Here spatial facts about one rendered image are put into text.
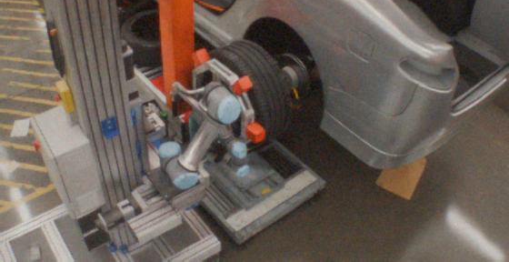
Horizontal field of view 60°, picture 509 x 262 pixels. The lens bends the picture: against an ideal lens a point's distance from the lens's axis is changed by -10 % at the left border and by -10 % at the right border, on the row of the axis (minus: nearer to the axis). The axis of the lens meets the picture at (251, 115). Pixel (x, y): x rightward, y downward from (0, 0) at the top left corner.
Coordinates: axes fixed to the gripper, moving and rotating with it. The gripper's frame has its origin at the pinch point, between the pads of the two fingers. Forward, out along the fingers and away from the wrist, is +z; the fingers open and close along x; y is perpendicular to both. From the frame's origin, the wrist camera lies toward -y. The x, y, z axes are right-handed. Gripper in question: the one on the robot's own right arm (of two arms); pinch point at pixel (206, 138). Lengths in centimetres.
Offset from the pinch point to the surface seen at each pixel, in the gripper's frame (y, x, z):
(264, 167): -61, -50, 2
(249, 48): 35, -44, 17
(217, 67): 27.2, -23.8, 21.4
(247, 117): 11.6, -21.7, -10.0
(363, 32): 71, -66, -45
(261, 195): -67, -36, -12
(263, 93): 22.5, -33.8, -8.3
